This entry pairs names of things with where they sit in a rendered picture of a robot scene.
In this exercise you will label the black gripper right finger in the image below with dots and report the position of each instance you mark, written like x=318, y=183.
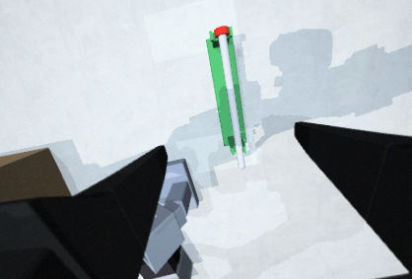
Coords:
x=373, y=171

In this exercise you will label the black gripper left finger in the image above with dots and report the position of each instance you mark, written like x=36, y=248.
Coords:
x=99, y=233

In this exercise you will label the grey pin with red cap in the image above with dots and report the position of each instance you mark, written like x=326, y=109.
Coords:
x=221, y=33

